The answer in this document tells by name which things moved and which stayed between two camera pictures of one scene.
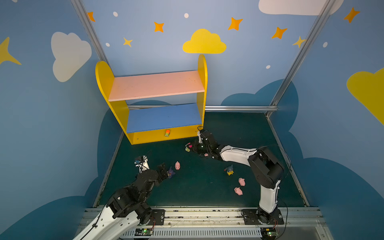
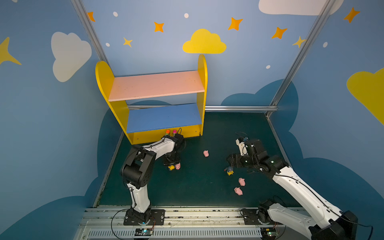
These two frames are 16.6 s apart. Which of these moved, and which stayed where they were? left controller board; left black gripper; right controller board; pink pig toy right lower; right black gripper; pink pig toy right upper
Moved: right black gripper; left black gripper
Stayed: pink pig toy right upper; pink pig toy right lower; left controller board; right controller board
